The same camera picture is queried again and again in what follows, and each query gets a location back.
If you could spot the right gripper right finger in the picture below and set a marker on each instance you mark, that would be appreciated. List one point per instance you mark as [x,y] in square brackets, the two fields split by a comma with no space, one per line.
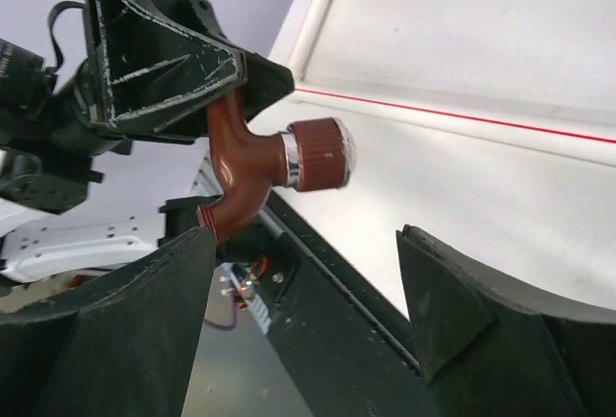
[489,344]

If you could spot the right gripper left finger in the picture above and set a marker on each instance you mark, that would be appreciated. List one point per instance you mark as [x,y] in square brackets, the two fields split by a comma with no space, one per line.
[121,345]

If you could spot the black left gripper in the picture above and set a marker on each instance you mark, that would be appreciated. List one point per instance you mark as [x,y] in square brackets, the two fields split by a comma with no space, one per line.
[151,69]

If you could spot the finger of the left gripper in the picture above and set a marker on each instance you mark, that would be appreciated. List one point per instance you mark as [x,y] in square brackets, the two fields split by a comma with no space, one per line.
[267,83]

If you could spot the brown water faucet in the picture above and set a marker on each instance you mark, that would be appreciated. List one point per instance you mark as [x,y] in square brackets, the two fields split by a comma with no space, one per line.
[309,155]

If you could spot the white PVC pipe frame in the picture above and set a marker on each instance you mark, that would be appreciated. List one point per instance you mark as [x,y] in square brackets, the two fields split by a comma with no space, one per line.
[538,74]

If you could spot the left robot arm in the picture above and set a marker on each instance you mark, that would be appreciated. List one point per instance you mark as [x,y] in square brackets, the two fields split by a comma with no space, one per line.
[35,246]

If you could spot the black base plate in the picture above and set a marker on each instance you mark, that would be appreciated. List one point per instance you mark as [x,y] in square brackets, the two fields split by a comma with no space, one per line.
[346,348]

